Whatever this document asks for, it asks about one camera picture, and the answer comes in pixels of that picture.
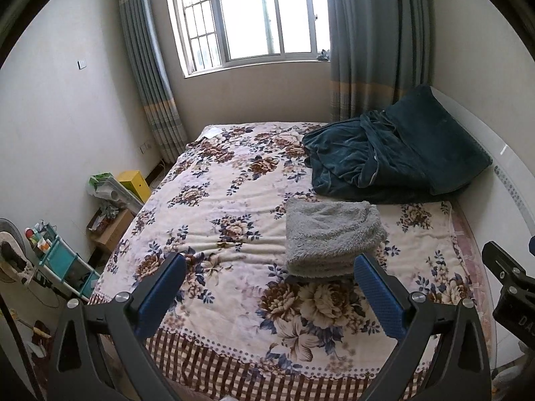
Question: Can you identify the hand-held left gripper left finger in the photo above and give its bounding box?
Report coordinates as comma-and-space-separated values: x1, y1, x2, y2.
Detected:
48, 253, 187, 401

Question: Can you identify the cardboard box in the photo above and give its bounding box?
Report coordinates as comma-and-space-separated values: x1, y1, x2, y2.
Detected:
86, 208, 135, 253

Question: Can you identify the dark green blanket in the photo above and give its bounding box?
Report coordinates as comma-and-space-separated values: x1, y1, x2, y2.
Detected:
302, 111, 435, 205

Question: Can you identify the white long box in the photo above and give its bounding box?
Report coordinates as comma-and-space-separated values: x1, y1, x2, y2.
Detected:
104, 179, 145, 215

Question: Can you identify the dark green pillow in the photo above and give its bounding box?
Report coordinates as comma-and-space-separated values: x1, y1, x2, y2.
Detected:
385, 85, 493, 195

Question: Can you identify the yellow box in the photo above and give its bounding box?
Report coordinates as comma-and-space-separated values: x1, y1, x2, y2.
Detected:
118, 170, 152, 204

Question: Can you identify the window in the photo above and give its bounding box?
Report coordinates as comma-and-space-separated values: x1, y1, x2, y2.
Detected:
163, 0, 333, 78

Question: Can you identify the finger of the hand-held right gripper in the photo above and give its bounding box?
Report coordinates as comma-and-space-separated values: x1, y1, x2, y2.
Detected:
481, 241, 535, 291

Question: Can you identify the teal storage cart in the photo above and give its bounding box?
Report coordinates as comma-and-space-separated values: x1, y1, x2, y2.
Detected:
25, 221, 102, 301

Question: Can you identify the standing fan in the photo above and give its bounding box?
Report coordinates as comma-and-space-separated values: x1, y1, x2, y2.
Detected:
0, 217, 36, 287

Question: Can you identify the floral printed blanket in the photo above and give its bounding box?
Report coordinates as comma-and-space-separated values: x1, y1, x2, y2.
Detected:
88, 121, 477, 397

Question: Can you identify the grey striped curtain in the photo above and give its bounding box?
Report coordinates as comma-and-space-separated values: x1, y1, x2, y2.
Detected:
324, 0, 435, 124
117, 0, 189, 163

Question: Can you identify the green and white plastic bag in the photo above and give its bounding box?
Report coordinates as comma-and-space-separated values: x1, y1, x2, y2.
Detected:
88, 173, 114, 198

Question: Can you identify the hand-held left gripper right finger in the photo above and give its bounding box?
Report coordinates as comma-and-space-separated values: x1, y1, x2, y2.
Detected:
354, 253, 492, 401

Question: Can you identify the white headboard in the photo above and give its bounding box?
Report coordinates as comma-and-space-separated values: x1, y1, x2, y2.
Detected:
430, 86, 535, 260

